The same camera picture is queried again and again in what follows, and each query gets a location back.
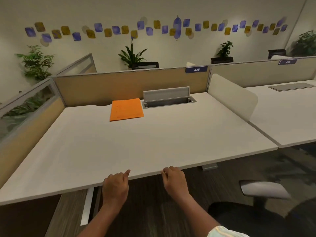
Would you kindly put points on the person's left hand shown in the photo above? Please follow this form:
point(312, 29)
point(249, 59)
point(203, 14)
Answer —
point(114, 190)

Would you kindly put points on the person's right hand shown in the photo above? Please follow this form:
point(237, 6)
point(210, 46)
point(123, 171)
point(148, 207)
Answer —
point(176, 182)

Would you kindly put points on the black mesh office chair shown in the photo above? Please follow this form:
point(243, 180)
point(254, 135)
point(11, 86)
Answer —
point(247, 219)

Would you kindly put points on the orange paper folder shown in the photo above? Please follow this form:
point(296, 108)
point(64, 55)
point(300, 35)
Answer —
point(126, 109)

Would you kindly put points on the person's left forearm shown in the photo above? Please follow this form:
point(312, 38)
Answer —
point(101, 222)

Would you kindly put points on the person's right forearm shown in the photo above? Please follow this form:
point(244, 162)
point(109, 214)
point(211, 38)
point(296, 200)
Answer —
point(197, 217)

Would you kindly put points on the white table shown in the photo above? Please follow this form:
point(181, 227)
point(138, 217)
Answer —
point(148, 140)
point(284, 115)

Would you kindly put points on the striped pale blue shirt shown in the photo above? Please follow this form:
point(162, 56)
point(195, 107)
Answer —
point(227, 233)

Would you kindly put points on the beige fabric partition panel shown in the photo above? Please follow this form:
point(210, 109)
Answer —
point(98, 88)
point(259, 74)

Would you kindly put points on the white desk divider screen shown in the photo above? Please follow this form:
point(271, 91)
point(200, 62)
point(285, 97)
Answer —
point(190, 64)
point(232, 96)
point(281, 57)

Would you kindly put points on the glass-topped side partition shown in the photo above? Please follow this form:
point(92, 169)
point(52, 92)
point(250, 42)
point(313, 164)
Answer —
point(24, 135)

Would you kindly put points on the blue number sign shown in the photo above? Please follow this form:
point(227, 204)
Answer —
point(196, 69)
point(287, 62)

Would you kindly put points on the black planter box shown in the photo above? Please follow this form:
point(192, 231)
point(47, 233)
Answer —
point(148, 65)
point(222, 60)
point(276, 53)

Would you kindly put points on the glass partition panel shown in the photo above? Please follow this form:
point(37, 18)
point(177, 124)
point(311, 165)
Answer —
point(86, 65)

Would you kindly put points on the spiky potted plant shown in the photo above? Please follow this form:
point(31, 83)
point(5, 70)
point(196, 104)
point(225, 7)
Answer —
point(130, 57)

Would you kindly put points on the small bushy potted plant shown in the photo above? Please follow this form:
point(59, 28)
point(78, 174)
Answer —
point(225, 50)

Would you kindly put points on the tall leafy potted plant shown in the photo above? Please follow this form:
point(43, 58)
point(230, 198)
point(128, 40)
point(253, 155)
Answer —
point(37, 64)

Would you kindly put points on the large bushy potted plant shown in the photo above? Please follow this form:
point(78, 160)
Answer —
point(305, 44)

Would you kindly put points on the row of blue yellow wall decals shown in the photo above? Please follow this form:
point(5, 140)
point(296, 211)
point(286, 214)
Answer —
point(177, 27)

